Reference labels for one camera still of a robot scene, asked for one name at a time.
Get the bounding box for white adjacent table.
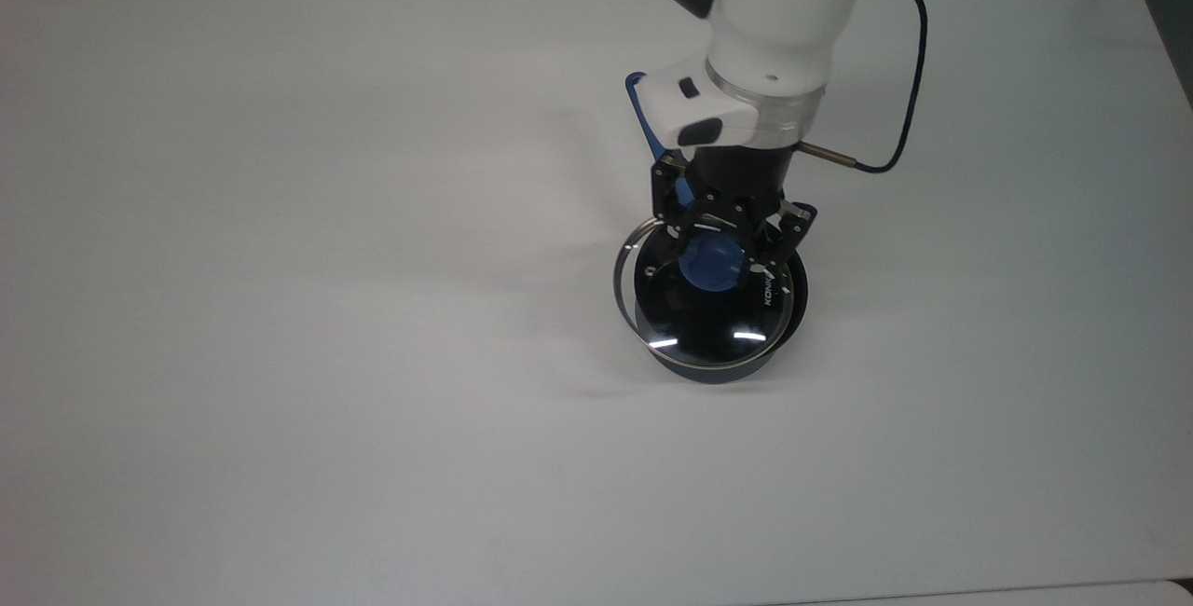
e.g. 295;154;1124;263
764;578;1193;606

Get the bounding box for glass lid with blue knob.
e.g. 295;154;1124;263
611;214;796;357

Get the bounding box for dark gripper cable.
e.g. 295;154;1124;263
795;0;930;175

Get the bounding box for dark saucepan with blue handle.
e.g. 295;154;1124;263
624;72;810;386

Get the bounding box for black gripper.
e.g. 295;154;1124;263
651;145;820;273

